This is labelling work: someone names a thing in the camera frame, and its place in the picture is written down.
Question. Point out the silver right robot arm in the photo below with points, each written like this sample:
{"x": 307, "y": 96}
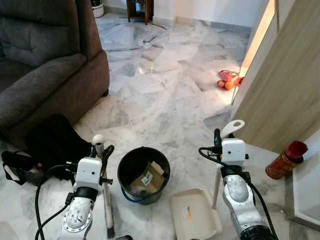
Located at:
{"x": 239, "y": 200}

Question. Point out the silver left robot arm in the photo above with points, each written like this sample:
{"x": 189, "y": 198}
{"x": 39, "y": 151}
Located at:
{"x": 77, "y": 217}

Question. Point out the black round bucket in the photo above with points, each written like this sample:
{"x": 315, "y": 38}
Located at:
{"x": 125, "y": 175}

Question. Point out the black backpack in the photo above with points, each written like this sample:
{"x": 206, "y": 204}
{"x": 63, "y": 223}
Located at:
{"x": 55, "y": 140}

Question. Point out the cardboard piece with label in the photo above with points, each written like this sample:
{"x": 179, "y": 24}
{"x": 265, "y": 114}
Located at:
{"x": 150, "y": 177}

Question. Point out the red orange toy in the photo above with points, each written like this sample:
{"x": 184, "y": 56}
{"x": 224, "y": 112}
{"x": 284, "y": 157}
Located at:
{"x": 229, "y": 80}

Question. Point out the red bottle with red cap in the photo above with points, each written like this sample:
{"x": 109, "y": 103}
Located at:
{"x": 282, "y": 162}

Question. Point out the grey brown fabric sofa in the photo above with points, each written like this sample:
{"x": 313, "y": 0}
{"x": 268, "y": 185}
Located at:
{"x": 50, "y": 75}

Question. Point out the light wood panel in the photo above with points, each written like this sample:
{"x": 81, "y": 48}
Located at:
{"x": 285, "y": 75}

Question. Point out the white pot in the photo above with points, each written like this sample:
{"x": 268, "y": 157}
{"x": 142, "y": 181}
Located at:
{"x": 97, "y": 7}

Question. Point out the brown wooden side table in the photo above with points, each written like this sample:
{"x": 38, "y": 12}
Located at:
{"x": 140, "y": 7}

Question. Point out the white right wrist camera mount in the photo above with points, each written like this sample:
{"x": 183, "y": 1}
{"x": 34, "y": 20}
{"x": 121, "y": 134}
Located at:
{"x": 233, "y": 152}

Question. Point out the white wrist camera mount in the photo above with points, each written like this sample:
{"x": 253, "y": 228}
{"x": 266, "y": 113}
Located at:
{"x": 89, "y": 172}
{"x": 233, "y": 152}

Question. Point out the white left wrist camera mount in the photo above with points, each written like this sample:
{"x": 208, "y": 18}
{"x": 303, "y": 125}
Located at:
{"x": 89, "y": 172}

